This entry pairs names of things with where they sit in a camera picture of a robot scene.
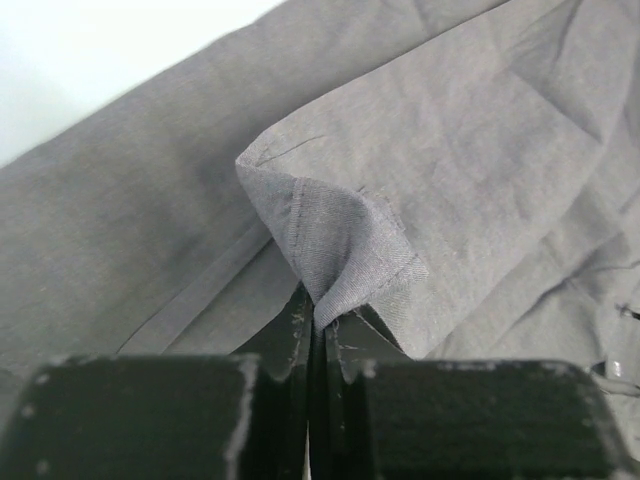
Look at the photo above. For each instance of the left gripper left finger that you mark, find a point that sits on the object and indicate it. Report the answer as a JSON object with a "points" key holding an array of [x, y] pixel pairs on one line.
{"points": [[236, 416]]}

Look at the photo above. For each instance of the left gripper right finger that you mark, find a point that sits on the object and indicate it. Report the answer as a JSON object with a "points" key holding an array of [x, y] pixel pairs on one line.
{"points": [[391, 417]]}

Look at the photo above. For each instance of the grey long sleeve shirt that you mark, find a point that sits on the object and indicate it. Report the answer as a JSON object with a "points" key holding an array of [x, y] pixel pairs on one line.
{"points": [[469, 169]]}

